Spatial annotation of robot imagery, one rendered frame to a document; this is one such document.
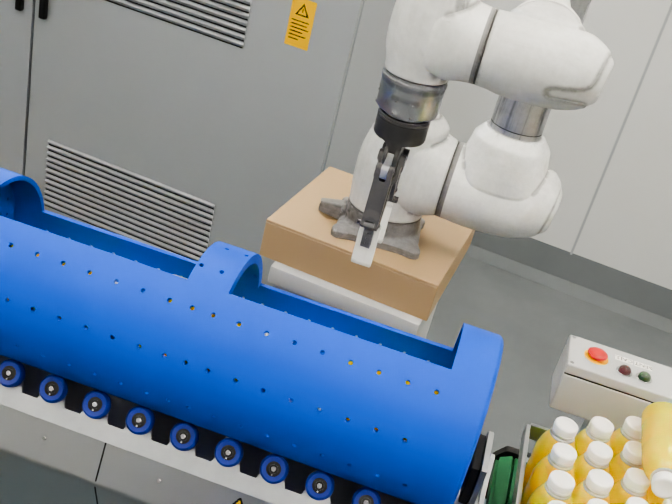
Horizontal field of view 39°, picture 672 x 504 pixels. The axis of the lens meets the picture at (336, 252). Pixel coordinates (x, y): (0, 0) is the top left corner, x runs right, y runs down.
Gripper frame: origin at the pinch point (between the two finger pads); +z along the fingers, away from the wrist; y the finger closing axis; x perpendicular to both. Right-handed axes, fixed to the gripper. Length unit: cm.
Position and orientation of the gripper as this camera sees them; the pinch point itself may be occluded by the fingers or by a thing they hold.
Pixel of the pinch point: (371, 236)
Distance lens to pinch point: 142.2
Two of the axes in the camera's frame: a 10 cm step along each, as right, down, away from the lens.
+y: -2.5, 4.4, -8.6
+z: -2.2, 8.4, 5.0
